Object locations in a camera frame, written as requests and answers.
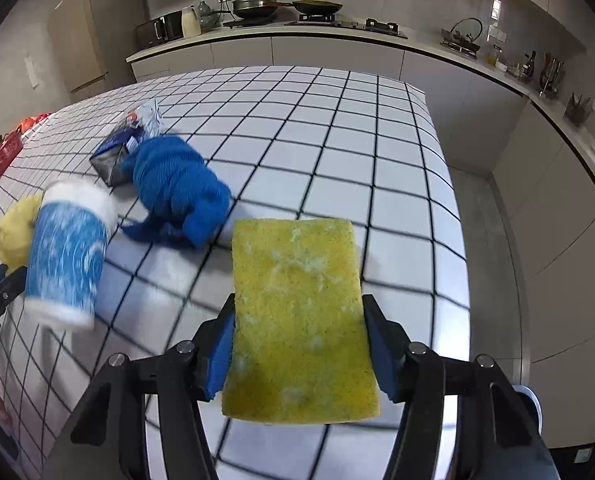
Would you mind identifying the white checked kitchen table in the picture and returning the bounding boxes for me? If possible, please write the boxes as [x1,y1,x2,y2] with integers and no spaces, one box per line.
[0,65,468,480]

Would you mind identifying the dark knife holder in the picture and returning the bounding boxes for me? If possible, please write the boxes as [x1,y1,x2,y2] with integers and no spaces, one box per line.
[563,92,594,127]

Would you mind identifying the blue and white paper cup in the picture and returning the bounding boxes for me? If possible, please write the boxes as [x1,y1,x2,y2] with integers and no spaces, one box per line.
[24,178,118,331]

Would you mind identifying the blue cloth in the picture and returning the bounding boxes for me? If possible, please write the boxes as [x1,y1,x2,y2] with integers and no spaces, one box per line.
[120,135,232,250]

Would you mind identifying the grey lower kitchen cabinets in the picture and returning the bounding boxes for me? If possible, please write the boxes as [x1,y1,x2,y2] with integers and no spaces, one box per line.
[126,25,595,451]

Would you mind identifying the black gas stove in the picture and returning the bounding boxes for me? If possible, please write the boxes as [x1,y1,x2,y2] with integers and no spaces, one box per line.
[283,14,409,40]

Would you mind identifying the grey pot with lid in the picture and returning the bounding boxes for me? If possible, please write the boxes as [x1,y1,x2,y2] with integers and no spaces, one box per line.
[232,0,279,20]

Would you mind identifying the metal utensil rack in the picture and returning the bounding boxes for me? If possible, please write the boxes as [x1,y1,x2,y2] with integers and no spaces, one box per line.
[538,52,565,98]

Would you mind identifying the white thermos jug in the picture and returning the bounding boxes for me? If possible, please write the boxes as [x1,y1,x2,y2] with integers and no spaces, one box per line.
[181,6,202,38]

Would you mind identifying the beige refrigerator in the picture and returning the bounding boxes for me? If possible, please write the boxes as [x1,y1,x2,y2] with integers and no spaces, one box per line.
[47,0,148,106]

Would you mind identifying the silver foil packet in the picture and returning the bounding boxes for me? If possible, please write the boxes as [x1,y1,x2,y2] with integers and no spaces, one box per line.
[126,99,165,138]

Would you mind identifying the black induction cooker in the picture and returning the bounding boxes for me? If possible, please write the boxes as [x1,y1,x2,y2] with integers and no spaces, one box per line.
[222,15,280,28]

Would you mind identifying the wok with hoop handle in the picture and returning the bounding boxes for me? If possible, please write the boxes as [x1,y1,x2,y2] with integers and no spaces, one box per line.
[440,17,484,56]

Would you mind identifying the black microwave oven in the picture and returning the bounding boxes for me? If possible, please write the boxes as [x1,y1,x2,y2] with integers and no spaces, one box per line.
[136,14,184,50]

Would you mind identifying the blue foil bag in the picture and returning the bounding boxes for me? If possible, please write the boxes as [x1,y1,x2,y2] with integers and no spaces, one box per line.
[88,127,145,188]

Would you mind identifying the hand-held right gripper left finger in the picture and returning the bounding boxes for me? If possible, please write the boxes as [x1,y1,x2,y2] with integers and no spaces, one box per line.
[47,294,238,480]

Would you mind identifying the yellow cloth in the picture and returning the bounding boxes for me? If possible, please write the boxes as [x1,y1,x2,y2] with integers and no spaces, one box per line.
[0,192,45,268]

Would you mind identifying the green vase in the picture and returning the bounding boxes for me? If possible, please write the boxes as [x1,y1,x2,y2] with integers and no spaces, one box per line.
[197,1,220,30]

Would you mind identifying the yellow sponge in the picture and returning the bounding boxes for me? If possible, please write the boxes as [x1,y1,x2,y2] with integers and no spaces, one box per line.
[221,216,382,423]

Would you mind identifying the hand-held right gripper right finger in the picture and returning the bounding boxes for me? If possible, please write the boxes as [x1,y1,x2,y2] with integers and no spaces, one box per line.
[361,294,558,480]

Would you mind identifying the black frying pan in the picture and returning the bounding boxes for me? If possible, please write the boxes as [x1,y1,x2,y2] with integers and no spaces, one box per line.
[267,0,344,16]

